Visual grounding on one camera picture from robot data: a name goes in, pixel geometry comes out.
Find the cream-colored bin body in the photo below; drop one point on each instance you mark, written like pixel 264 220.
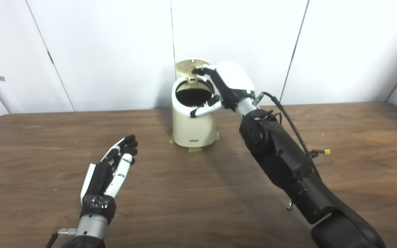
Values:
pixel 191 127

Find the black wall panel hinge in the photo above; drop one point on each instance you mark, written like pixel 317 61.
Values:
pixel 50 58

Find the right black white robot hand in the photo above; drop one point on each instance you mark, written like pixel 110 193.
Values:
pixel 234 82

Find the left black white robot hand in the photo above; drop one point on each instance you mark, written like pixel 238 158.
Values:
pixel 102 179

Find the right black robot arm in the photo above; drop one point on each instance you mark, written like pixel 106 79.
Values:
pixel 288 162

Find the cream round bin lid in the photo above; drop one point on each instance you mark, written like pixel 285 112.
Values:
pixel 186 67

